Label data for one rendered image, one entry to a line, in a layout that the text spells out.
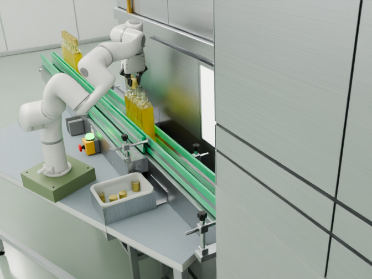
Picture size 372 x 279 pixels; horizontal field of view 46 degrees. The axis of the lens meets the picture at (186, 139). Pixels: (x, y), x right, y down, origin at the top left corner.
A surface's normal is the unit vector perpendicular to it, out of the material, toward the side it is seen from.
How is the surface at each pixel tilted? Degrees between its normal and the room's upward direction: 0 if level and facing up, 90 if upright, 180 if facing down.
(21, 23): 90
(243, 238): 90
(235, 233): 90
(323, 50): 90
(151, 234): 0
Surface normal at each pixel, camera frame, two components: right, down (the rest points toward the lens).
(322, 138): -0.88, 0.24
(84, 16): 0.48, 0.37
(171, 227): -0.04, -0.90
